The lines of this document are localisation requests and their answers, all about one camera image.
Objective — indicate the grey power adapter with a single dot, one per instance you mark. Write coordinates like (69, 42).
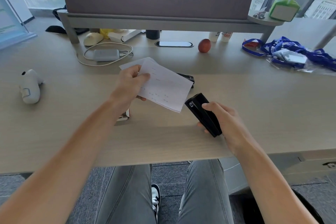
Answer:
(106, 55)

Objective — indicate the clear bag of badge holders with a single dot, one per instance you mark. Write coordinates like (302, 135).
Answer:
(292, 58)

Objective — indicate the yellow plastic bag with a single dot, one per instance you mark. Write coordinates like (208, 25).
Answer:
(105, 33)

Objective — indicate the red apple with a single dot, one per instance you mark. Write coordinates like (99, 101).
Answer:
(204, 45)

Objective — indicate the grey desk shelf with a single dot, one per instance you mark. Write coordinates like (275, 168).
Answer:
(162, 23)

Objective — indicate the black stapler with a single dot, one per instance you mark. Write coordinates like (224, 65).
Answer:
(203, 116)

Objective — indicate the black and white shoe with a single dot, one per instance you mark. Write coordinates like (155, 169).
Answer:
(156, 200)

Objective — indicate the person's left thumb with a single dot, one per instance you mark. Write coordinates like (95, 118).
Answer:
(141, 98)

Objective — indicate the person's right forearm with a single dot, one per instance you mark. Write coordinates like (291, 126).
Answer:
(270, 184)

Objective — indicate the person's left forearm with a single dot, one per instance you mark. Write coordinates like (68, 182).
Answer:
(65, 158)

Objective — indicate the person's leg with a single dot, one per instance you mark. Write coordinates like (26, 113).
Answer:
(126, 195)
(204, 192)

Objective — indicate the white paper cup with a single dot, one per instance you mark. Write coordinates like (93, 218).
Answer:
(214, 36)

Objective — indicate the person's right leg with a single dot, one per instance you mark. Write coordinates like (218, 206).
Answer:
(204, 192)

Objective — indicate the white cardboard box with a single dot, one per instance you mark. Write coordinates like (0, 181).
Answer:
(124, 35)

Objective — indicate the grey drawer cabinet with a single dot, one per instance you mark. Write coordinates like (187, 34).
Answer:
(288, 171)

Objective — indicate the person's left hand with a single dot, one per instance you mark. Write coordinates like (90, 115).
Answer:
(126, 87)

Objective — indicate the small staple box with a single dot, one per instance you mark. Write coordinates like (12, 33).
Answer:
(124, 116)

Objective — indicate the person's left leg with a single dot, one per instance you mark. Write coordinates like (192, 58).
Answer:
(126, 195)

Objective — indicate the small items on shelf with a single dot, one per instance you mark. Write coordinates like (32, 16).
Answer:
(259, 15)

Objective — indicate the white printed paper sheets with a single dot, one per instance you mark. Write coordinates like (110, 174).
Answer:
(165, 87)

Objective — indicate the person's right hand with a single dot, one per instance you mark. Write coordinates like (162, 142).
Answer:
(231, 126)

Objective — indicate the black cylinder cup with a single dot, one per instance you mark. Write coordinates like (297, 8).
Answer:
(152, 34)

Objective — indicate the small black office tool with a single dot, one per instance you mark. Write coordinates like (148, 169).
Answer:
(187, 77)

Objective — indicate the white plush toy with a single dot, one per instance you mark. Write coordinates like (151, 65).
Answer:
(30, 88)

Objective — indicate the white computer mouse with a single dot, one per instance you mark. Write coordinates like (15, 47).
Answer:
(93, 38)

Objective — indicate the red card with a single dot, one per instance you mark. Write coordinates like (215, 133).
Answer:
(250, 44)

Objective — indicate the black chair seat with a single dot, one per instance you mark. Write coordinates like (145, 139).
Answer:
(252, 210)

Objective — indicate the green tissue box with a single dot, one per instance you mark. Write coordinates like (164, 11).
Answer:
(284, 8)

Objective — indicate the person's right thumb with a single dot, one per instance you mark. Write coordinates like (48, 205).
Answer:
(210, 107)

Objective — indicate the glass board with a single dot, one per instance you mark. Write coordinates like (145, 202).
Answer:
(10, 24)

